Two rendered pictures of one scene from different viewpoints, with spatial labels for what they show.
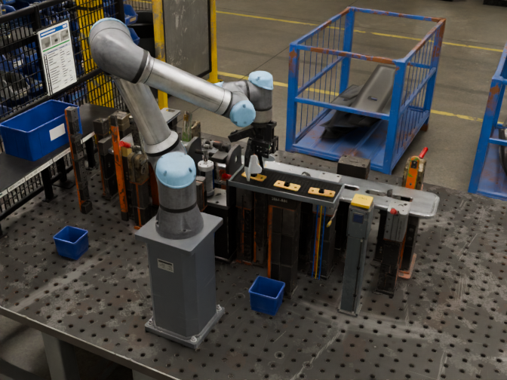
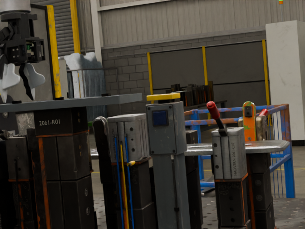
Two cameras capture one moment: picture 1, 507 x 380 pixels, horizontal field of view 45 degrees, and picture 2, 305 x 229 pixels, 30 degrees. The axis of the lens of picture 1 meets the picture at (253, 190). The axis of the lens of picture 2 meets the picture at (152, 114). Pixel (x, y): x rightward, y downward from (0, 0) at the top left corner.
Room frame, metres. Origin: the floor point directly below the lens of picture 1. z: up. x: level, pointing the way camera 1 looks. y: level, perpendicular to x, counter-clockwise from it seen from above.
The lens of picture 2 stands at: (0.42, -0.28, 1.18)
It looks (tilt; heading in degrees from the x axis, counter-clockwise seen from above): 3 degrees down; 358
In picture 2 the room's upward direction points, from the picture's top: 5 degrees counter-clockwise
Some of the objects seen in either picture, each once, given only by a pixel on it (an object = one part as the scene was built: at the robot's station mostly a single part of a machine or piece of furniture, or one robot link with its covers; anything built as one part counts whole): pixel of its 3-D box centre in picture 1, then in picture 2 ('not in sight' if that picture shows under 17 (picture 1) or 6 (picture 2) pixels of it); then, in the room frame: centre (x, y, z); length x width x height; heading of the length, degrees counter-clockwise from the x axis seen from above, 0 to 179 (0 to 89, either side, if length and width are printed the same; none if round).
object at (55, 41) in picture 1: (56, 57); not in sight; (2.64, 0.89, 1.30); 0.23 x 0.02 x 0.31; 158
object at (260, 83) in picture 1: (259, 90); not in sight; (1.81, -0.02, 1.48); 0.09 x 0.08 x 0.11; 105
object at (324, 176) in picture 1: (324, 227); (133, 193); (1.89, -0.26, 0.90); 0.13 x 0.10 x 0.41; 158
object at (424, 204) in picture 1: (264, 170); (58, 153); (2.17, -0.04, 1.00); 1.38 x 0.22 x 0.02; 68
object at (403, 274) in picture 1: (410, 234); (261, 201); (1.94, -0.61, 0.84); 0.18 x 0.06 x 0.29; 158
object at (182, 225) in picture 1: (178, 212); not in sight; (1.60, 0.23, 1.15); 0.15 x 0.15 x 0.10
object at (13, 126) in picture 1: (42, 129); not in sight; (2.32, 0.89, 1.09); 0.30 x 0.17 x 0.13; 154
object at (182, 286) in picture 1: (182, 275); not in sight; (1.60, 0.23, 0.90); 0.21 x 0.21 x 0.40; 64
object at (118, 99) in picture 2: (286, 184); (59, 103); (1.77, -0.11, 1.16); 0.37 x 0.14 x 0.02; 68
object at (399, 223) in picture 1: (392, 249); (233, 201); (1.80, -0.51, 0.88); 0.11 x 0.10 x 0.36; 158
